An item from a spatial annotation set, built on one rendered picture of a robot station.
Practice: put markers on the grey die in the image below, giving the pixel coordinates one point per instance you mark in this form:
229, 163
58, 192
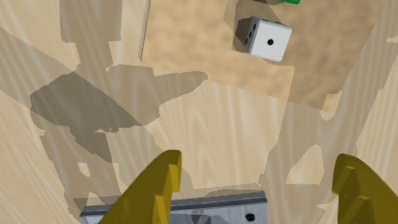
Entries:
267, 39

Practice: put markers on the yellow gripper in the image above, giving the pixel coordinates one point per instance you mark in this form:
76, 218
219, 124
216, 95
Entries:
364, 198

